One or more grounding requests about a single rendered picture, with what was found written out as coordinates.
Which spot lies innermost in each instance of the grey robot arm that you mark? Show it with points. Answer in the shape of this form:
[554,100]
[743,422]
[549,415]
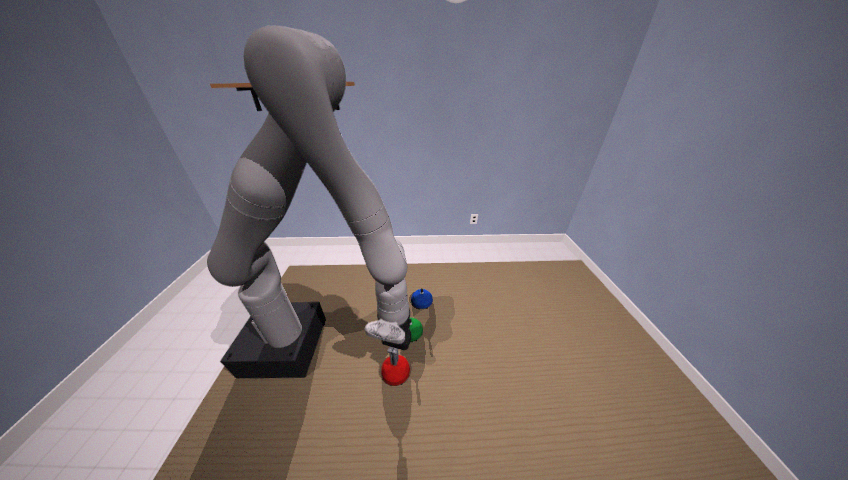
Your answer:
[297,75]

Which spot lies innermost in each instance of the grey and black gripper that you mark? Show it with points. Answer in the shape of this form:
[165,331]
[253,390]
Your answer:
[388,329]

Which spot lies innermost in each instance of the blue dome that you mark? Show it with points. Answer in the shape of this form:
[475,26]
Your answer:
[421,299]

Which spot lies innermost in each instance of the green dome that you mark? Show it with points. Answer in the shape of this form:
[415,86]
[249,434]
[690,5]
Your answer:
[416,329]

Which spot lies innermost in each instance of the red dome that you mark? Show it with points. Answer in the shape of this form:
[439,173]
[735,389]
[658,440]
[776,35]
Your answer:
[395,375]

